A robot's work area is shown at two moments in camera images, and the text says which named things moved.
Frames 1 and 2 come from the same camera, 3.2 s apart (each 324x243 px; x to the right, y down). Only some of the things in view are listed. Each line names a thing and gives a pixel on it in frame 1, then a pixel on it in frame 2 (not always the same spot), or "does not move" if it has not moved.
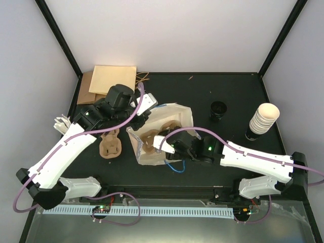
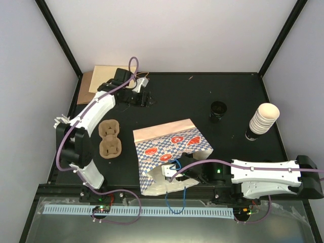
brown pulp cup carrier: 111,146 does not move
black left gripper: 136,125 -> 145,102
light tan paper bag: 104,77 does not move
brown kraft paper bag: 85,96 does not move
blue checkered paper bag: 164,119 -> 161,144
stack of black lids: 217,108 does not move
